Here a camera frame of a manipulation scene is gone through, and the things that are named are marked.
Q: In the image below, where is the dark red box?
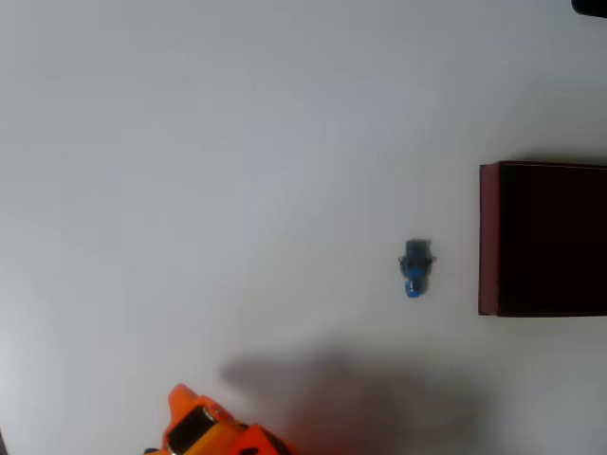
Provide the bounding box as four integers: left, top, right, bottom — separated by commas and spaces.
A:
477, 160, 607, 318

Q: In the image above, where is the black object at table edge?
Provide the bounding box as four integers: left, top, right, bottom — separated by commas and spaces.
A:
571, 0, 607, 19

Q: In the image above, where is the small blue toy figure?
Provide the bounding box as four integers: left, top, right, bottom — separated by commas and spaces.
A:
397, 239, 438, 300

